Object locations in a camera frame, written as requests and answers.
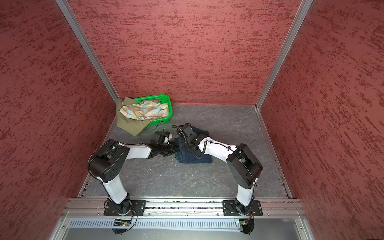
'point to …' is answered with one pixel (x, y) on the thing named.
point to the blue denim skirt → (185, 154)
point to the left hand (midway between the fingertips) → (180, 151)
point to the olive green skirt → (128, 124)
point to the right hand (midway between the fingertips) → (179, 146)
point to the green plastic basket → (162, 99)
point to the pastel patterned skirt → (147, 110)
